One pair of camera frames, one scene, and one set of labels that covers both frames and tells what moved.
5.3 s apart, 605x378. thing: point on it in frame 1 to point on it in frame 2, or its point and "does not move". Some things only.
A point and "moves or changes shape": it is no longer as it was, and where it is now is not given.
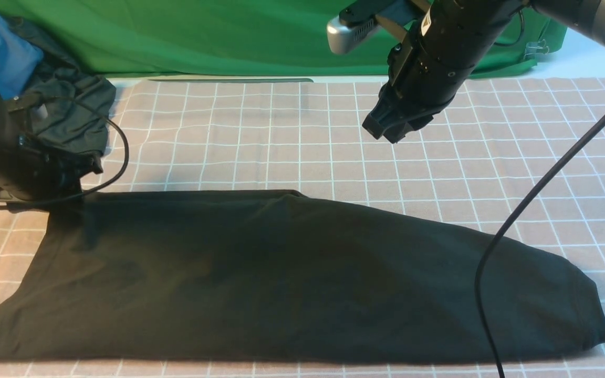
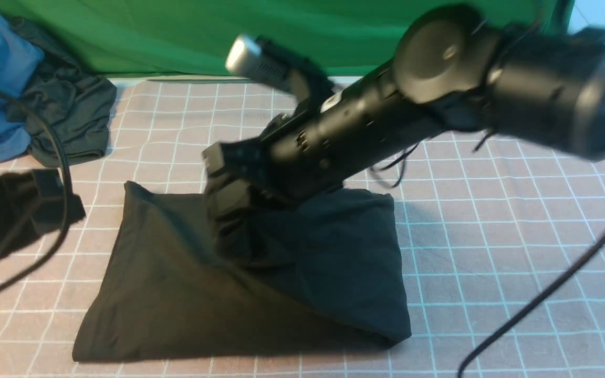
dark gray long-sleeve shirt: x=268 y=276 moves or changes shape
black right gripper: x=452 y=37 to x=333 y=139
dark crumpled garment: x=69 y=125 does not move
